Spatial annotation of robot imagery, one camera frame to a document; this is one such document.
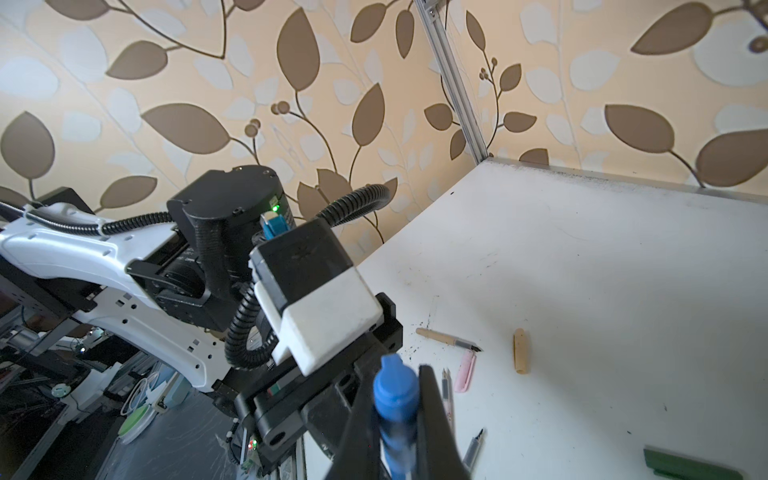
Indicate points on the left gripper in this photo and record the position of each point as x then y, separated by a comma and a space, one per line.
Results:
335, 404

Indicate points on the green pen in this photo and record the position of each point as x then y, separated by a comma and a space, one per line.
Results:
472, 452

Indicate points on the green pen cap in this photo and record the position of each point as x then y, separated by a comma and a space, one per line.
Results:
671, 466

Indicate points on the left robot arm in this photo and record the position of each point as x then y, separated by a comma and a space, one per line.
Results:
175, 284

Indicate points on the pink pen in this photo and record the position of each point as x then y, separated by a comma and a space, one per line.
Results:
447, 398

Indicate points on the pink pen cap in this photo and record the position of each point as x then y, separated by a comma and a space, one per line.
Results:
465, 372

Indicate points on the tan pen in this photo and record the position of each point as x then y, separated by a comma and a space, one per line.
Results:
448, 339

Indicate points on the tan pen cap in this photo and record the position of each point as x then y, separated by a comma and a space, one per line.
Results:
521, 351

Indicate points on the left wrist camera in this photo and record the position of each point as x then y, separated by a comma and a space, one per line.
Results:
314, 298

